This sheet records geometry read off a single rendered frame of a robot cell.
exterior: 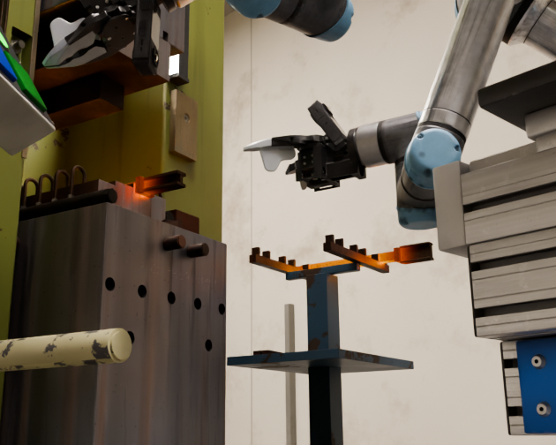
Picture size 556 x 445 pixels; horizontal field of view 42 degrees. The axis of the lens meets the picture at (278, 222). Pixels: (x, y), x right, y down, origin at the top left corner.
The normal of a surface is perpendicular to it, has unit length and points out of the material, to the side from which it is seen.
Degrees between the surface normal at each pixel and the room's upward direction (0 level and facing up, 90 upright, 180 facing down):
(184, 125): 90
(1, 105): 150
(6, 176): 90
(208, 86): 90
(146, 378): 90
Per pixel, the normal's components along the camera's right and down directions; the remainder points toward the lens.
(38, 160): 0.85, -0.15
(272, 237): -0.73, -0.18
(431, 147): -0.07, -0.27
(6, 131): 0.51, 0.81
